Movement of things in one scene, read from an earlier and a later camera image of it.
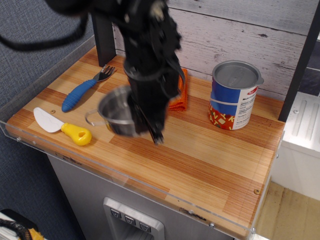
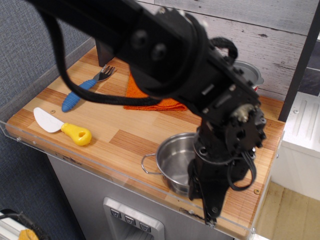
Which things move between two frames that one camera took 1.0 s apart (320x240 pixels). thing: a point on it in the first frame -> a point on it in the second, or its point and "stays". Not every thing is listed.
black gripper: (153, 84) -> (227, 157)
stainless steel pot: (113, 110) -> (174, 154)
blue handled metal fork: (80, 89) stays
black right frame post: (314, 31) stays
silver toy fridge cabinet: (107, 210) stays
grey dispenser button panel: (124, 222) stays
